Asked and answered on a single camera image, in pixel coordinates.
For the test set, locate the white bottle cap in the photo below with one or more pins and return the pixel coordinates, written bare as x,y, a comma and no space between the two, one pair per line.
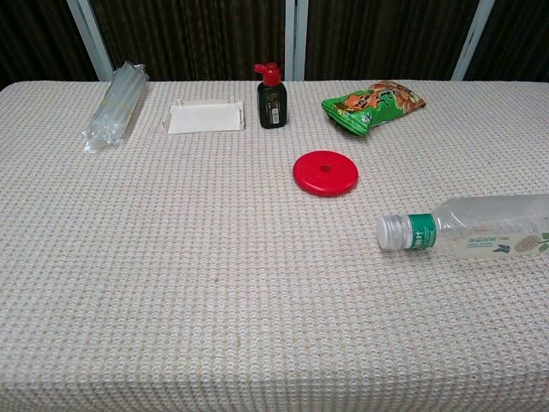
389,232

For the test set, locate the clear plastic water bottle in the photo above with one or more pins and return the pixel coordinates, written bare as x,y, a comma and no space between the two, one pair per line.
472,227

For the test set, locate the small black red-capped bottle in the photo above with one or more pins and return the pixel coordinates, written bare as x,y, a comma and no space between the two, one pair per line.
272,107

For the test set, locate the red plastic disc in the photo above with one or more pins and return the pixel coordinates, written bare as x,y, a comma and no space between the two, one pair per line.
326,176

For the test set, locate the white plastic tray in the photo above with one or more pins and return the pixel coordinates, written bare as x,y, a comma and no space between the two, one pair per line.
201,118

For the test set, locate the beige woven tablecloth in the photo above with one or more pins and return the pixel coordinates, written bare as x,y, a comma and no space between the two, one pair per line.
171,279

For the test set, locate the green snack bag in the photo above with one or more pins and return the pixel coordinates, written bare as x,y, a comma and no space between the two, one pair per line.
369,107

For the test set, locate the clear plastic tube bundle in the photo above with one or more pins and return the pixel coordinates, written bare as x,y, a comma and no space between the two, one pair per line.
116,107

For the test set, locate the dark brown partition panel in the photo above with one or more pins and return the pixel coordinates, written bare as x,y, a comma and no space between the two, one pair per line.
519,38
34,38
184,34
386,34

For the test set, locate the grey partition frame post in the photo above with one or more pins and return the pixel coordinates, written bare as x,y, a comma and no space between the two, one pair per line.
295,38
92,43
472,43

